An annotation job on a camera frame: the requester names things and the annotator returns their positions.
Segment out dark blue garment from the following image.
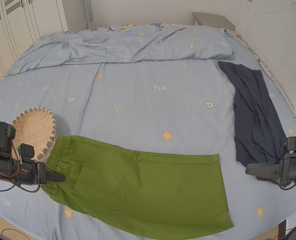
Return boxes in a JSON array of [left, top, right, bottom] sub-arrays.
[[218, 61, 288, 169]]

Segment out green shorts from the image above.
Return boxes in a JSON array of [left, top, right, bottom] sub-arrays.
[[40, 135, 235, 240]]

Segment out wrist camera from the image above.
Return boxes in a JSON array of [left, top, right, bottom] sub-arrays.
[[18, 144, 35, 164], [283, 136, 296, 157]]

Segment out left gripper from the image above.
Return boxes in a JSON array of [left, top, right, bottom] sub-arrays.
[[12, 160, 47, 186]]

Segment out grey bedside table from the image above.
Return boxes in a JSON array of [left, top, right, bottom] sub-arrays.
[[192, 12, 236, 31]]

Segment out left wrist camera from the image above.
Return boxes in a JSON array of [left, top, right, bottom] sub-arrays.
[[18, 144, 35, 164]]

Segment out black cable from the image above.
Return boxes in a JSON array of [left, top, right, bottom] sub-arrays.
[[279, 178, 296, 190], [1, 228, 24, 240], [0, 176, 42, 194]]

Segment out bed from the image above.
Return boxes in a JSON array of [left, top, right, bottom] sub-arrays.
[[0, 0, 296, 240]]

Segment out white wardrobe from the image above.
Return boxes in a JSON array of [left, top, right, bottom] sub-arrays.
[[0, 0, 68, 81]]

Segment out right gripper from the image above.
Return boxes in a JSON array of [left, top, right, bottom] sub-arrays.
[[245, 154, 296, 184]]

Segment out pale blue quilt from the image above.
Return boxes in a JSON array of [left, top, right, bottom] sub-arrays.
[[5, 23, 237, 77]]

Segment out grey wall pipe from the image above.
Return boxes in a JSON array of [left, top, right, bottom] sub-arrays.
[[81, 0, 95, 26]]

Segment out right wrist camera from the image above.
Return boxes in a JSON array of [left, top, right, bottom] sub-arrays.
[[283, 136, 296, 157]]

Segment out round woven basket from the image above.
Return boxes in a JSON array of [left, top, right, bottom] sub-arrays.
[[10, 106, 57, 162]]

